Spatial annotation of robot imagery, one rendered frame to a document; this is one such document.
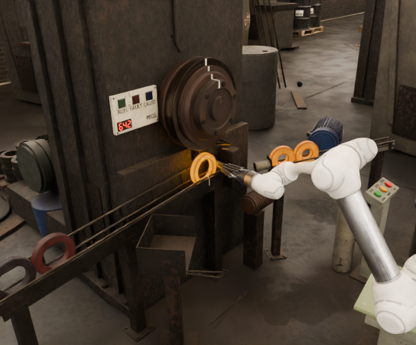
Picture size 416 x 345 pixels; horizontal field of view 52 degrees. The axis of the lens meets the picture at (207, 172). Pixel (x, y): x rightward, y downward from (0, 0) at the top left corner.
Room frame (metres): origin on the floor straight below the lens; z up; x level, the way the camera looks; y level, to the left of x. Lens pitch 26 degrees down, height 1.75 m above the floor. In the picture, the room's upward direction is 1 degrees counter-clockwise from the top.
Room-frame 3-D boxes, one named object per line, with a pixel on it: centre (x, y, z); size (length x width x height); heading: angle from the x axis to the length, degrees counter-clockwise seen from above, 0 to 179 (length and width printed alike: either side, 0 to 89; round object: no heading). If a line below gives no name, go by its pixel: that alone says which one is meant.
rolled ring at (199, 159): (2.10, 0.02, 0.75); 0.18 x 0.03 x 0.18; 137
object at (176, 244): (1.55, 0.18, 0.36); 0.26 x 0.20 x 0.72; 172
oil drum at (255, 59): (4.99, -0.55, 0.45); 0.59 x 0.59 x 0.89
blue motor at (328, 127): (4.03, -1.22, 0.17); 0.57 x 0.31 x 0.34; 157
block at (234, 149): (2.28, -0.13, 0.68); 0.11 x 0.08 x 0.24; 47
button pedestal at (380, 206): (2.09, -0.98, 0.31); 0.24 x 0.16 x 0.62; 137
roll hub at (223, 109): (2.03, -0.05, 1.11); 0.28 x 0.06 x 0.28; 137
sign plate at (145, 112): (1.93, 0.33, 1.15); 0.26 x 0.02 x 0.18; 137
